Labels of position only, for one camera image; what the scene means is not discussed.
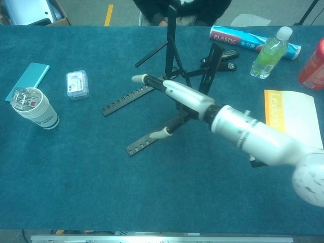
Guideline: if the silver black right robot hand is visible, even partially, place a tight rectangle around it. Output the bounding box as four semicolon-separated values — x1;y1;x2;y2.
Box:
131;73;216;140

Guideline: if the black folding laptop stand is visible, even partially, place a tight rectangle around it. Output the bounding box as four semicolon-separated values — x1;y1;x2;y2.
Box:
101;5;225;157

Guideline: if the black stapler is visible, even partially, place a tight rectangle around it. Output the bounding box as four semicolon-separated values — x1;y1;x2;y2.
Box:
199;49;240;73

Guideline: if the blue red plastic wrap box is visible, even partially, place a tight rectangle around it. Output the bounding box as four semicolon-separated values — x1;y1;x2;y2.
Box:
209;25;302;61

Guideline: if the clear bottle with green label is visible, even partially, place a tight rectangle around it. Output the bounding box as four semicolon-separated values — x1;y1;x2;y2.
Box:
250;26;294;79

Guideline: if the seated person in dark clothes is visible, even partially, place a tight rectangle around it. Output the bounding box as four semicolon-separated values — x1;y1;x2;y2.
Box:
133;0;232;27

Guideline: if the white sheet on floor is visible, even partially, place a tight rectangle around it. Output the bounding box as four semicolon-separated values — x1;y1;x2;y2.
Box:
230;14;272;27

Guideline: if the orange white Lexicon book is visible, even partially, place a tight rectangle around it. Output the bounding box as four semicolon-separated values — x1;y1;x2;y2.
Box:
264;89;324;150

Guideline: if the small clear plastic box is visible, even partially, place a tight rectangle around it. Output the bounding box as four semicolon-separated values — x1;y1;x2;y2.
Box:
66;69;90;101

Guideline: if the yellow floor tape strip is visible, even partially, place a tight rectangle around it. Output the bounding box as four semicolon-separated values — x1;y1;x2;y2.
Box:
104;4;114;27

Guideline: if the teal table cloth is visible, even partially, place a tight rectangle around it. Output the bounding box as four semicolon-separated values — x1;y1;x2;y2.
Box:
0;24;324;230

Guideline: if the red can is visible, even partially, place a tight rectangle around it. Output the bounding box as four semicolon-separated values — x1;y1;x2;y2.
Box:
298;37;324;91

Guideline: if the black tripod leg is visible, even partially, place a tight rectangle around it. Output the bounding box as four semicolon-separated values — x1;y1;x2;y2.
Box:
293;0;321;26

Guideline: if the paper cup with clips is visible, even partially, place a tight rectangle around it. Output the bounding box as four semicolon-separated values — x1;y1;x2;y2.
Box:
11;87;60;130

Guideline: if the cardboard box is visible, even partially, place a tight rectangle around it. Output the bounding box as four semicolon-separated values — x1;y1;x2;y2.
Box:
0;0;71;26

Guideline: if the light blue smartphone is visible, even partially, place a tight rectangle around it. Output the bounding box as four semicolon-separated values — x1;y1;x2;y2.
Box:
5;62;50;102

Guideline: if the round clear paper clip container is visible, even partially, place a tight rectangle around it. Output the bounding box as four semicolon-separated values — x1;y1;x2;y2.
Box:
11;87;43;111

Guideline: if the white device in cardboard box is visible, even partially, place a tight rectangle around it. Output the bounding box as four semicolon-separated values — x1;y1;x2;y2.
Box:
5;0;64;25

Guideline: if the white chair frame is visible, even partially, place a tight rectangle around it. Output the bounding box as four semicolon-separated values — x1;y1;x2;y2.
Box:
138;7;152;26

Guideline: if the aluminium rail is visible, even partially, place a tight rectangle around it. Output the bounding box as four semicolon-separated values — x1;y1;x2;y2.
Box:
30;234;294;243

